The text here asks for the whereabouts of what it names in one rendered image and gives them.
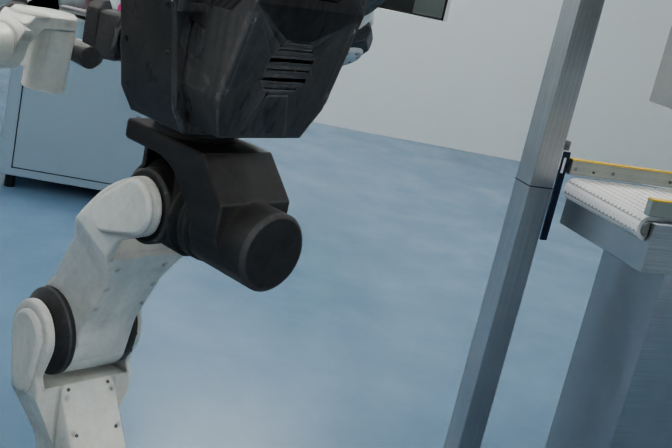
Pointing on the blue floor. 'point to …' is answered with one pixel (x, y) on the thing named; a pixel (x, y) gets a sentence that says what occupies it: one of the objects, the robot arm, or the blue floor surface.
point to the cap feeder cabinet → (69, 126)
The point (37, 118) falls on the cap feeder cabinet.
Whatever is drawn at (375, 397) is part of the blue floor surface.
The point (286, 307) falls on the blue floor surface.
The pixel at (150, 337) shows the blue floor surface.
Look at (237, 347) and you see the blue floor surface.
